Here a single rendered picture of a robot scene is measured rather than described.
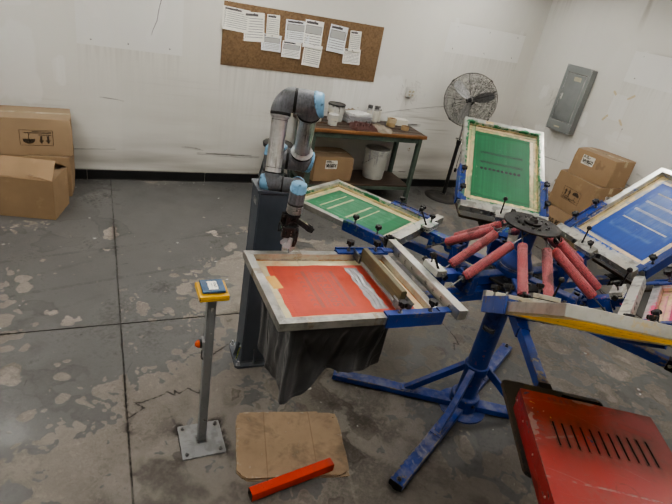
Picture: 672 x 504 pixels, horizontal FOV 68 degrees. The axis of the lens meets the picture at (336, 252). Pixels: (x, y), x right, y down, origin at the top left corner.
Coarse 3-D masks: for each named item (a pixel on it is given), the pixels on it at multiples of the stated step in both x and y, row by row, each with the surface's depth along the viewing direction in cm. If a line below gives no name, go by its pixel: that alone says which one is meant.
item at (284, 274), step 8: (272, 272) 231; (280, 272) 233; (288, 272) 234; (336, 272) 245; (344, 272) 247; (360, 272) 251; (280, 280) 226; (288, 280) 228; (296, 280) 230; (344, 280) 240; (352, 280) 241; (368, 280) 245; (280, 288) 220; (288, 288) 222; (296, 288) 223
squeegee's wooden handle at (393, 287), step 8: (368, 256) 247; (368, 264) 247; (376, 264) 240; (376, 272) 240; (384, 272) 234; (384, 280) 234; (392, 280) 228; (392, 288) 227; (400, 288) 223; (392, 296) 227; (400, 296) 222
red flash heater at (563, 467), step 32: (544, 416) 162; (576, 416) 165; (608, 416) 167; (640, 416) 170; (544, 448) 149; (576, 448) 152; (608, 448) 154; (640, 448) 157; (544, 480) 141; (576, 480) 141; (608, 480) 143; (640, 480) 145
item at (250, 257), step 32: (256, 256) 237; (288, 256) 244; (320, 256) 251; (352, 256) 259; (384, 256) 265; (416, 288) 241; (288, 320) 194; (320, 320) 199; (352, 320) 205; (384, 320) 212
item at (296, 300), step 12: (348, 288) 234; (288, 300) 213; (300, 300) 215; (360, 300) 226; (384, 300) 231; (300, 312) 207; (312, 312) 209; (324, 312) 211; (336, 312) 213; (348, 312) 215; (360, 312) 217
